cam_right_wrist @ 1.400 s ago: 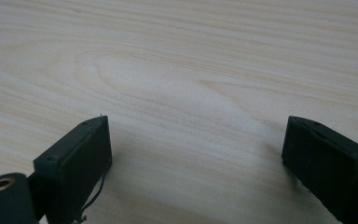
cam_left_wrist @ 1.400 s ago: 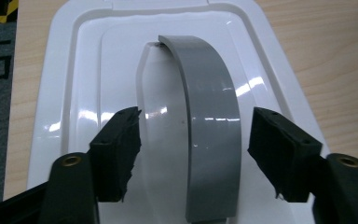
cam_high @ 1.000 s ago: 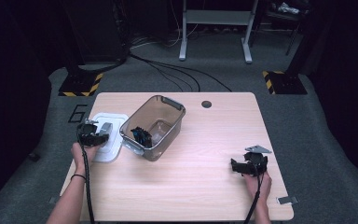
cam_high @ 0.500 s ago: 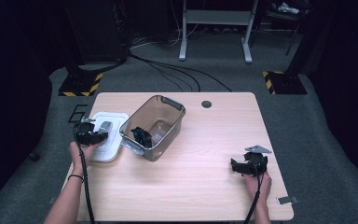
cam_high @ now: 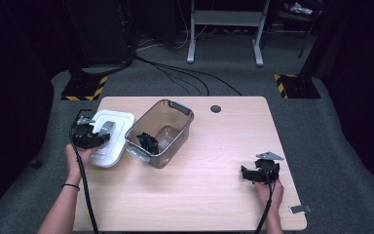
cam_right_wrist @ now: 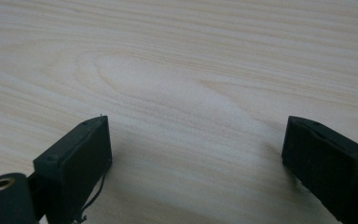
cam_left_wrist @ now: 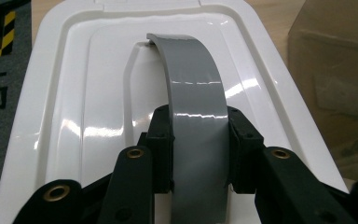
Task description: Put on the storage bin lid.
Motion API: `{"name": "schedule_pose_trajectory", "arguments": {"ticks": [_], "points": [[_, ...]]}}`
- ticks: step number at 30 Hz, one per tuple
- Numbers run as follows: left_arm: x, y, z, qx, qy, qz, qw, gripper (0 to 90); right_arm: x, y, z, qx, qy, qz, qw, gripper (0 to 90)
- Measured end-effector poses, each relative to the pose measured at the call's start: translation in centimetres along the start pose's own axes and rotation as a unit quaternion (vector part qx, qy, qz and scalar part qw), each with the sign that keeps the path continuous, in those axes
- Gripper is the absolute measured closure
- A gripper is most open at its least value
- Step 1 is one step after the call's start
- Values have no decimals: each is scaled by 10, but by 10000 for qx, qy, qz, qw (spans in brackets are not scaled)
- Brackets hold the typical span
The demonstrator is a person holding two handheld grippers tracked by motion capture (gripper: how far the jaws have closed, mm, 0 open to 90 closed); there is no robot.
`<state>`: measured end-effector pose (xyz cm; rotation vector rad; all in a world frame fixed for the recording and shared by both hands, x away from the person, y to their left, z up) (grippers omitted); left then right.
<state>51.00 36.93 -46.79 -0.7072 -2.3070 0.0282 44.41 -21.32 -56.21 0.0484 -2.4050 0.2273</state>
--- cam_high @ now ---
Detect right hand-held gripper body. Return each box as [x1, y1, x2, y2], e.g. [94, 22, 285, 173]
[254, 150, 285, 185]

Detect white lid with grey handle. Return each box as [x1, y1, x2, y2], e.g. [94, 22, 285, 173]
[89, 109, 136, 169]

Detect grey transparent storage box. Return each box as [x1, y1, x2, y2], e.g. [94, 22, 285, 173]
[125, 98, 195, 170]

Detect white metal desk frame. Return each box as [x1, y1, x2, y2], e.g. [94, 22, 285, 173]
[186, 0, 274, 67]

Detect grey metal table bracket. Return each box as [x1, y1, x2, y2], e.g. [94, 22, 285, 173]
[288, 204, 314, 215]

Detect dark chair with clutter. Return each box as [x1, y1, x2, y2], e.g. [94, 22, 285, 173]
[271, 0, 320, 59]

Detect thick black floor cable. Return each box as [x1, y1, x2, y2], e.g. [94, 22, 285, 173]
[81, 52, 137, 78]

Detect blue and black toy car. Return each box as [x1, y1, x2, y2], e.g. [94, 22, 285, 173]
[135, 132, 161, 156]

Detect white floor cables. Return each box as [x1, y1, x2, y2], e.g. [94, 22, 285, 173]
[135, 22, 208, 52]

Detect black cabinet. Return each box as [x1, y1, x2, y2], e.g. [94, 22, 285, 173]
[72, 0, 134, 66]

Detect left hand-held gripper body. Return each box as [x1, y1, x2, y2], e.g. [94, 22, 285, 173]
[72, 116, 101, 150]

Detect person's left hand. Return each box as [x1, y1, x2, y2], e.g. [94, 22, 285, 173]
[64, 143, 95, 183]

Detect thin black floor cables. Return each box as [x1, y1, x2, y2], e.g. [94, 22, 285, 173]
[134, 55, 243, 98]

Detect person's right hand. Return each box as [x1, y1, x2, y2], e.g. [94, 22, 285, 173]
[253, 179, 285, 213]

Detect left hand-held gripper black cable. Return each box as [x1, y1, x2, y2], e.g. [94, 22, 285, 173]
[68, 109, 99, 234]

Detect small dark floor object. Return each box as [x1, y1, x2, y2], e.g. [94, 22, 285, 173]
[28, 158, 43, 170]

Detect black yellow striped base plate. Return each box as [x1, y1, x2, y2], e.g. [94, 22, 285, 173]
[274, 73, 321, 99]
[60, 76, 109, 101]

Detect black wrist band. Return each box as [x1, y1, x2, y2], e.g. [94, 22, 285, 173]
[61, 182, 81, 192]

